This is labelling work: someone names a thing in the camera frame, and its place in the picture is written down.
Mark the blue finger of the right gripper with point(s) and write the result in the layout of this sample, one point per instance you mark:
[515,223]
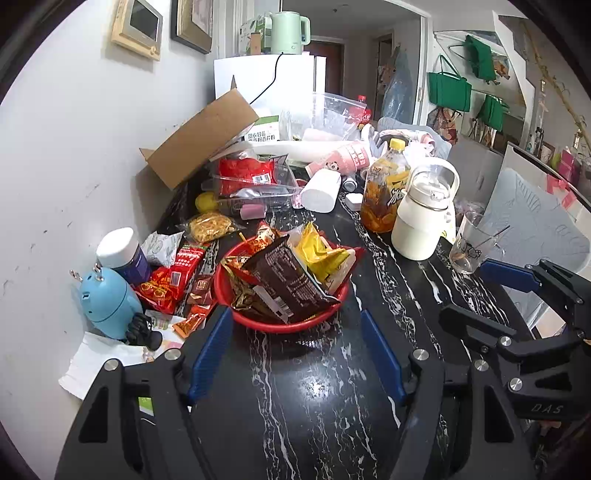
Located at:
[479,333]
[518,278]

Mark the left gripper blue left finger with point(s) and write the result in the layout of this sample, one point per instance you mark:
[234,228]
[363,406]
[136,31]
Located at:
[205,365]

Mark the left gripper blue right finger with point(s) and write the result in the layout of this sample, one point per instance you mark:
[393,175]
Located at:
[385,361]

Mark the red gold candy packet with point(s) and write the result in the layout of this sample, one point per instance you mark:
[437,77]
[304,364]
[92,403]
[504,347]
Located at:
[160,292]

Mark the dark brown chocolate bar packet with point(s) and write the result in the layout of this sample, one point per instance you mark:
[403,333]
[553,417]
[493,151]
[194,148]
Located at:
[295,295]

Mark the yellow snack packet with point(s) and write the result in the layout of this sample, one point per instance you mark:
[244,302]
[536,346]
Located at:
[321,258]

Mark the red cartoon candy packet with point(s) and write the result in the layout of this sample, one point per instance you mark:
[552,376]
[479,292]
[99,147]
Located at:
[265,235]

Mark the green red date snack bag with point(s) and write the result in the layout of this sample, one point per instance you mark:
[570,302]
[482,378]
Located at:
[242,284]

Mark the white red plum drink bag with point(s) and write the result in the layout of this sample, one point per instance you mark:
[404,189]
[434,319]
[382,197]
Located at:
[342,265]

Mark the glass mug with cartoon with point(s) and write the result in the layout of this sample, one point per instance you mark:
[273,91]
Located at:
[475,242]

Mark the pink green leaflet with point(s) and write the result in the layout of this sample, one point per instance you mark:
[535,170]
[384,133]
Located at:
[164,335]

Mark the grey leaf pattern chair cushion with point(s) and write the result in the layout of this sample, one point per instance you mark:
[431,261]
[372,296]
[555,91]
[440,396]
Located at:
[533,225]

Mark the red plastic basket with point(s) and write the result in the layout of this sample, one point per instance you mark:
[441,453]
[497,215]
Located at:
[224,296]

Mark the cream white kettle jug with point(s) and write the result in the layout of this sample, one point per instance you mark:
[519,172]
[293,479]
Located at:
[427,212]

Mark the red sauce sachet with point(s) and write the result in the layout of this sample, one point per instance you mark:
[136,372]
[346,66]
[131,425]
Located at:
[187,258]

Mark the blue robot shaped gadget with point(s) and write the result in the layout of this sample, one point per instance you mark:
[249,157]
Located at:
[112,307]

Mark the white desiccant packet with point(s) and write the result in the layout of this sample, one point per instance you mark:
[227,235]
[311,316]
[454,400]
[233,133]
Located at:
[160,249]

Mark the yellow crispy snack bag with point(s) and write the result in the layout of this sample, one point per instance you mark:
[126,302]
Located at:
[208,227]

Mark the blue jar white lid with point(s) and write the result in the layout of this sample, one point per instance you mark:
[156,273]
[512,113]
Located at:
[120,251]

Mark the amber drink plastic bottle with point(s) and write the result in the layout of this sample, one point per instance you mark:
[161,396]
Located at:
[385,182]

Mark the yellow lemon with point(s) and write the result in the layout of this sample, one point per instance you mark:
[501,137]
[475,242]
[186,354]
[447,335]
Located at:
[206,202]

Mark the lower green tote bag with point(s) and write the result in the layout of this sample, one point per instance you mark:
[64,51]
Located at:
[492,112]

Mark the green tote bag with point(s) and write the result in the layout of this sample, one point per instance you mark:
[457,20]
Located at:
[492,112]
[448,89]
[479,57]

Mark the clear plastic tray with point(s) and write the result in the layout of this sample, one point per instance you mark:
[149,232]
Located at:
[279,196]

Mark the white cylinder container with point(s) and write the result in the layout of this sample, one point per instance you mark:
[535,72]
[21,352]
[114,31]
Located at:
[321,192]

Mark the red snack bag in tray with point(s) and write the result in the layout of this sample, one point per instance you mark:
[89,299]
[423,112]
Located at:
[237,174]

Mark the pink paper cup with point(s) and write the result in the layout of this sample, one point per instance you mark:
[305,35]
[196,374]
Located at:
[346,159]

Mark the brown cardboard box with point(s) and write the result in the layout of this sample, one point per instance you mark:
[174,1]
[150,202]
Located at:
[208,132]

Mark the red cola bottle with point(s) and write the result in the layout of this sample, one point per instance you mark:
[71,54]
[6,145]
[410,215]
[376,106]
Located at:
[360,112]

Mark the upper green tote bag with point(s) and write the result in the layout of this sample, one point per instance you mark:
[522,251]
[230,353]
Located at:
[479,57]

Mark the clear large zip bag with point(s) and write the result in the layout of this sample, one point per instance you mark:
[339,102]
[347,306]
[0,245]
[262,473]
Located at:
[334,115]

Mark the green white medicine box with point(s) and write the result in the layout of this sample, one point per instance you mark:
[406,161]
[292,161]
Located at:
[265,129]

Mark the white mini fridge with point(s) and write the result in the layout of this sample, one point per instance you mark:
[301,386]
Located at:
[290,87]

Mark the brown entrance door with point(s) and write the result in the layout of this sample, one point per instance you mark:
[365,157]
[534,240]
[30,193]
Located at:
[334,55]

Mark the green electric kettle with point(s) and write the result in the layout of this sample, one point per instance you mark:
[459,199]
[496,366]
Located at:
[290,32]

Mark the framed picture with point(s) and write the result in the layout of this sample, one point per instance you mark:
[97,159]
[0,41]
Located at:
[191,24]

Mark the wall intercom panel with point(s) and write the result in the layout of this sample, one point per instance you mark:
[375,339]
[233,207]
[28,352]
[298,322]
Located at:
[137,26]

